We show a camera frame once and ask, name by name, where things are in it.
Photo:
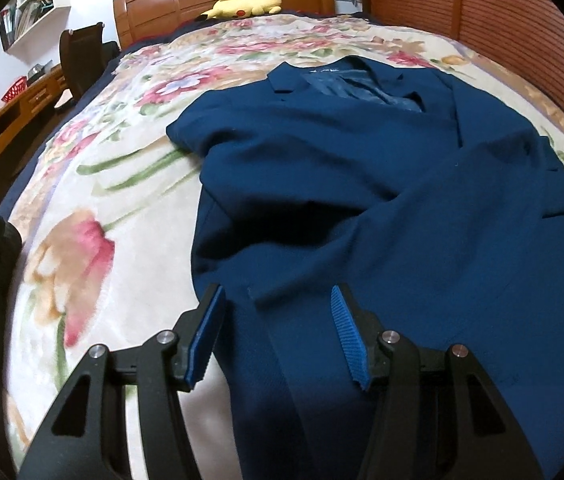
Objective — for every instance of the grey metal tray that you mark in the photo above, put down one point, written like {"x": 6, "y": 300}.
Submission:
{"x": 38, "y": 71}

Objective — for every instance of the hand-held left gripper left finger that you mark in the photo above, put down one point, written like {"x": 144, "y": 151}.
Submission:
{"x": 207, "y": 330}

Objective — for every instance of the wooden bed headboard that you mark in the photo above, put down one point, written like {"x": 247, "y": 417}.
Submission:
{"x": 162, "y": 7}

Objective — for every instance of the navy blue suit jacket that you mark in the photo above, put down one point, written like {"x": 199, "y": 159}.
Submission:
{"x": 362, "y": 185}

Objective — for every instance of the black binder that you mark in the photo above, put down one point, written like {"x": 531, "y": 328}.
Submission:
{"x": 6, "y": 27}

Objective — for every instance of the red basket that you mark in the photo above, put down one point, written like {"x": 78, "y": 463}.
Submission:
{"x": 14, "y": 91}

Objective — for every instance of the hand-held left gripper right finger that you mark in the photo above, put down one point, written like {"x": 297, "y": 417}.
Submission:
{"x": 349, "y": 340}

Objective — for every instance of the floral blanket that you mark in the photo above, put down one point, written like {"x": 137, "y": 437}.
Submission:
{"x": 112, "y": 185}

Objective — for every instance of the wooden louvered wardrobe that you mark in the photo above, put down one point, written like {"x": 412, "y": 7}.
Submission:
{"x": 487, "y": 5}

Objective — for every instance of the white wall shelf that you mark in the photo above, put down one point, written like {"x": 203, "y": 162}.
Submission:
{"x": 42, "y": 22}

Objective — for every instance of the dark office chair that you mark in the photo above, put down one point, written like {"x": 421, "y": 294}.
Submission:
{"x": 82, "y": 55}

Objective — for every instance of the yellow plush toy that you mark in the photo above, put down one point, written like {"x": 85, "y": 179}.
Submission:
{"x": 242, "y": 6}

